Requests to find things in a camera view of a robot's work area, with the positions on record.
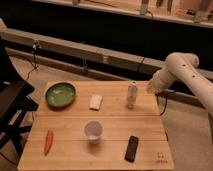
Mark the clear plastic bottle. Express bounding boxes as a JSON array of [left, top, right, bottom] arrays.
[[127, 81, 138, 109]]

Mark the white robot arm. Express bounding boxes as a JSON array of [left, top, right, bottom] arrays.
[[147, 52, 213, 117]]

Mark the white sponge block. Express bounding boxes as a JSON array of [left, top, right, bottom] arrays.
[[89, 95, 103, 110]]

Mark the black remote control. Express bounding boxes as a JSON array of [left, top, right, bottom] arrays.
[[124, 136, 139, 162]]

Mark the white paper cup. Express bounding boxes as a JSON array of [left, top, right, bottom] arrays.
[[84, 121, 103, 144]]

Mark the green bowl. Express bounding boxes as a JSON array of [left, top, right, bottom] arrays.
[[45, 82, 76, 109]]

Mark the orange carrot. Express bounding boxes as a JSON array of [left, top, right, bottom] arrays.
[[44, 130, 54, 156]]

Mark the black chair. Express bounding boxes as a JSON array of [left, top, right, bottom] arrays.
[[0, 37, 38, 156]]

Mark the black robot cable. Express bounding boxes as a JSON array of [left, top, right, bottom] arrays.
[[155, 89, 175, 117]]

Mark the black cable on floor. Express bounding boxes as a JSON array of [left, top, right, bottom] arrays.
[[25, 40, 42, 83]]

